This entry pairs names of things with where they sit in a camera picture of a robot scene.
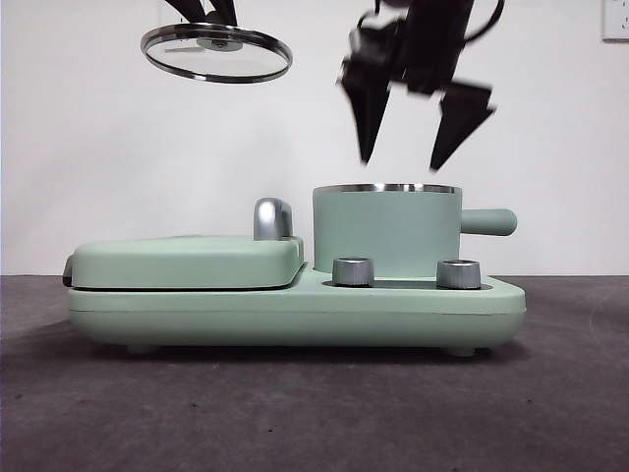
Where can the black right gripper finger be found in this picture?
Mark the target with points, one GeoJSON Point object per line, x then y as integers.
{"type": "Point", "coordinates": [368, 108]}
{"type": "Point", "coordinates": [457, 128]}

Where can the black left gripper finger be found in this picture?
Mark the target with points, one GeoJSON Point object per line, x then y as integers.
{"type": "Point", "coordinates": [189, 10]}
{"type": "Point", "coordinates": [227, 12]}

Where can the glass lid with green knob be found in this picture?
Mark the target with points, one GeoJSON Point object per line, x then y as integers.
{"type": "Point", "coordinates": [216, 74]}

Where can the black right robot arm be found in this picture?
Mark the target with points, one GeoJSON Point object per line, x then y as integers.
{"type": "Point", "coordinates": [432, 44]}

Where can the silver control knob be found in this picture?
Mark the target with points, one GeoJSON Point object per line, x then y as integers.
{"type": "Point", "coordinates": [353, 271]}
{"type": "Point", "coordinates": [458, 274]}

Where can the green breakfast machine base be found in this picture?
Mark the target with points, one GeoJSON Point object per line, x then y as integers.
{"type": "Point", "coordinates": [295, 319]}

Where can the green griddle cover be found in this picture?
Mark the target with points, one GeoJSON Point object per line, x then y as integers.
{"type": "Point", "coordinates": [182, 263]}

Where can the white wall socket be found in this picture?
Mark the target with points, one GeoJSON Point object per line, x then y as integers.
{"type": "Point", "coordinates": [616, 19]}

